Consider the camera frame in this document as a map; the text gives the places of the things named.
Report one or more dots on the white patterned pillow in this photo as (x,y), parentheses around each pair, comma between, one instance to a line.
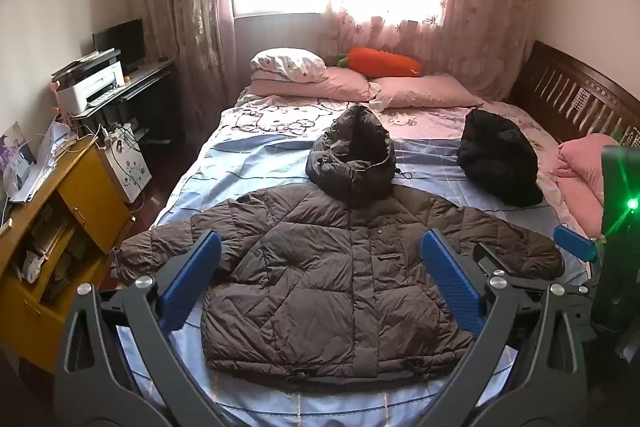
(287,62)

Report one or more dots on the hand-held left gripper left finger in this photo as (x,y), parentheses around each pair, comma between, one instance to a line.
(192,279)

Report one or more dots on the white printer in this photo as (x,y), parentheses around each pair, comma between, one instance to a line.
(92,87)

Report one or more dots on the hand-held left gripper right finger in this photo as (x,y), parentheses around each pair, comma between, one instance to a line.
(450,284)

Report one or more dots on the black computer monitor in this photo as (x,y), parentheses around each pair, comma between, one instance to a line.
(120,42)

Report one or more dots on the black computer desk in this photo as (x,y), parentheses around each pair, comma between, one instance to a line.
(150,79)

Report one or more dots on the dark wooden headboard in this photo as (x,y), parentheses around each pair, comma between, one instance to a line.
(570,92)

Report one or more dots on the white power strip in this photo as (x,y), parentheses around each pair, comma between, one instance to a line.
(117,134)

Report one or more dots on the pink cartoon print sheet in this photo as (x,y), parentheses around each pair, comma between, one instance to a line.
(280,119)

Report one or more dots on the black jacket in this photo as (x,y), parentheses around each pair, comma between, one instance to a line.
(495,157)

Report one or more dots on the pink pillow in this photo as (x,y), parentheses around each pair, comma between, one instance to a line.
(325,84)
(430,92)

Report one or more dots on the yellow wooden cabinet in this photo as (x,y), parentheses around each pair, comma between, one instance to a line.
(80,187)

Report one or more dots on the stack of papers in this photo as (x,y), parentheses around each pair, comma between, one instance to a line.
(35,167)

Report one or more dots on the white floral small cabinet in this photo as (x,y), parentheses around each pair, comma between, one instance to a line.
(127,167)

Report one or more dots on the orange carrot plush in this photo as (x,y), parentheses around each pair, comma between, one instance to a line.
(385,62)

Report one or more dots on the brown hooded puffer jacket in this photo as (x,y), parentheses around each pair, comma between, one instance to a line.
(325,257)

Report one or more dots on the pink lace curtain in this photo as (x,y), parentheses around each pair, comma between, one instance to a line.
(480,7)
(180,7)

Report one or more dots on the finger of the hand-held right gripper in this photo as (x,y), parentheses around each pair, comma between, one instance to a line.
(492,259)
(575,243)

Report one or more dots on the blue plaid bed sheet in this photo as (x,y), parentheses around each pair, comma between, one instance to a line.
(240,167)

